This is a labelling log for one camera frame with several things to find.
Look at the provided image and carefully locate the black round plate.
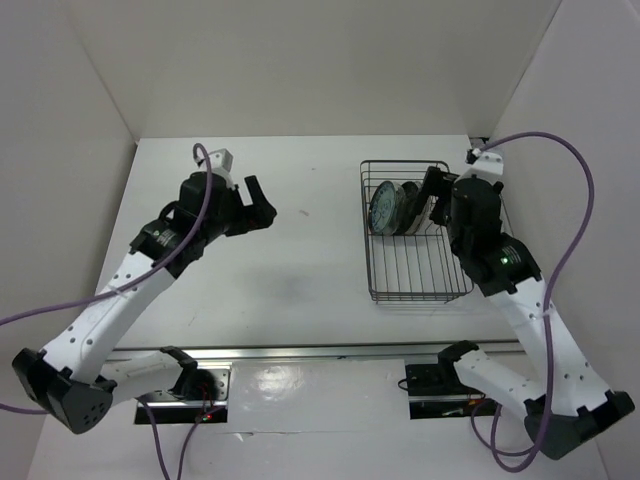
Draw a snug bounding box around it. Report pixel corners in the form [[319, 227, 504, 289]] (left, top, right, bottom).
[[396, 181, 421, 235]]

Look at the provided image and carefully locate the smoky grey glass plate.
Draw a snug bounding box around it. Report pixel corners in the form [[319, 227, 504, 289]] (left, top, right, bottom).
[[405, 197, 431, 235]]

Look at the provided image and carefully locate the clear glass plate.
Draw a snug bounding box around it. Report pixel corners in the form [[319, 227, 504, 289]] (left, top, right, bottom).
[[394, 183, 406, 235]]

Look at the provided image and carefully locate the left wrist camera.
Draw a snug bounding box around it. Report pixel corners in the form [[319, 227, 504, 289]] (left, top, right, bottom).
[[208, 149, 235, 190]]

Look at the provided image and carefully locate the aluminium rail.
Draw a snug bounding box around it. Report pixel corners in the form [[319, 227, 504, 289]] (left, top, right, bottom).
[[108, 340, 524, 362]]

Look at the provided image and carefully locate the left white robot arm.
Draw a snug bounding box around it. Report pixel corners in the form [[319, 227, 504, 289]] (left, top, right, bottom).
[[12, 172, 277, 434]]

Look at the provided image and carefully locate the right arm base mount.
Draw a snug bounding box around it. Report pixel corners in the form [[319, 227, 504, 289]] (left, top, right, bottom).
[[397, 364, 496, 420]]

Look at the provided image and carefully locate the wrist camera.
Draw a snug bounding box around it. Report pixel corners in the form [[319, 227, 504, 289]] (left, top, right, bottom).
[[462, 148, 504, 184], [208, 149, 235, 190]]

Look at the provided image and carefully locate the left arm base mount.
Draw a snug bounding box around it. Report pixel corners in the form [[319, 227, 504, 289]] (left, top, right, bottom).
[[144, 362, 232, 425]]

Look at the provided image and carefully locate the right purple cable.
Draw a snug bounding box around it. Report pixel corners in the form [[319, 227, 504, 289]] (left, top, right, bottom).
[[469, 131, 596, 474]]

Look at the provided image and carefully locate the blue floral ceramic plate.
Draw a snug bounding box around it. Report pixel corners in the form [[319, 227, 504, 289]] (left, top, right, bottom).
[[368, 181, 401, 236]]

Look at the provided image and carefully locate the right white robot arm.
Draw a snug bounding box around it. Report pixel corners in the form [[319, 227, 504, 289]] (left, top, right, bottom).
[[418, 167, 635, 460]]

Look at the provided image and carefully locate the metal wire dish rack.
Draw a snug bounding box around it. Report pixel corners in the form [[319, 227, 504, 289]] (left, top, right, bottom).
[[359, 159, 514, 305]]

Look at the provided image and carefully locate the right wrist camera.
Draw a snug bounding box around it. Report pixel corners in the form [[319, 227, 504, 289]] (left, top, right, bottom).
[[462, 148, 504, 184]]

